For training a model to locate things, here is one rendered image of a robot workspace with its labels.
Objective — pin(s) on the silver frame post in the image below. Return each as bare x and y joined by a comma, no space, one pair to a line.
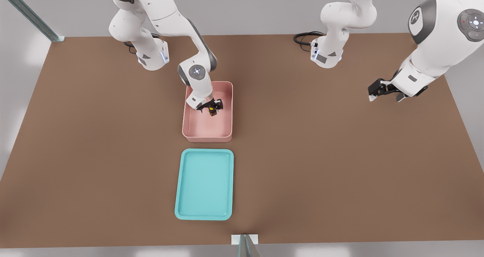
30,13
245,245

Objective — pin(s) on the small dark yellow-topped button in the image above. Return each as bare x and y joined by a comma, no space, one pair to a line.
213,112

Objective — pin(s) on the pale blue-green tray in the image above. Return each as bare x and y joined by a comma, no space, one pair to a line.
204,184

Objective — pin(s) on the pink rectangular box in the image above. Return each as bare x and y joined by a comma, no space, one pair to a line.
206,130

